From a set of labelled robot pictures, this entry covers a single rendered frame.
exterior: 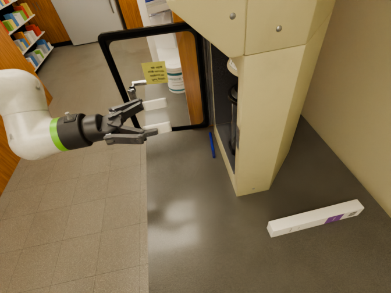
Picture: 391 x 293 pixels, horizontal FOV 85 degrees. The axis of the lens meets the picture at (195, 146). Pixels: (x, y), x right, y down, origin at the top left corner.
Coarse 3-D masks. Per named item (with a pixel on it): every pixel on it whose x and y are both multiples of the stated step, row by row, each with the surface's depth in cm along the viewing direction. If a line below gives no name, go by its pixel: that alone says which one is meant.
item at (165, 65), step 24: (120, 48) 64; (144, 48) 64; (168, 48) 64; (192, 48) 65; (120, 72) 69; (144, 72) 70; (168, 72) 70; (192, 72) 70; (144, 96) 76; (168, 96) 76; (192, 96) 77; (144, 120) 84; (168, 120) 84; (192, 120) 85
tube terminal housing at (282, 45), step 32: (256, 0) 31; (288, 0) 32; (320, 0) 34; (256, 32) 34; (288, 32) 35; (320, 32) 44; (256, 64) 38; (288, 64) 39; (256, 96) 43; (288, 96) 44; (256, 128) 49; (288, 128) 57; (224, 160) 80; (256, 160) 58
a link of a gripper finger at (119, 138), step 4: (104, 136) 53; (108, 136) 53; (112, 136) 53; (116, 136) 53; (120, 136) 53; (124, 136) 53; (128, 136) 53; (132, 136) 52; (136, 136) 52; (140, 136) 52; (116, 140) 54; (120, 140) 54; (124, 140) 53; (128, 140) 53; (132, 140) 53; (136, 140) 53; (108, 144) 54; (112, 144) 55
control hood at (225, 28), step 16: (176, 0) 29; (192, 0) 29; (208, 0) 30; (224, 0) 30; (240, 0) 30; (192, 16) 31; (208, 16) 31; (224, 16) 32; (240, 16) 32; (208, 32) 33; (224, 32) 33; (240, 32) 34; (224, 48) 35; (240, 48) 35
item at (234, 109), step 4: (228, 92) 59; (228, 96) 59; (232, 96) 58; (232, 100) 57; (236, 100) 56; (232, 104) 60; (232, 108) 60; (236, 108) 59; (232, 112) 61; (236, 112) 60; (232, 116) 62; (236, 116) 61; (232, 120) 64; (236, 120) 62; (232, 124) 65; (232, 128) 66; (232, 132) 67; (232, 136) 68; (232, 140) 69; (232, 144) 71
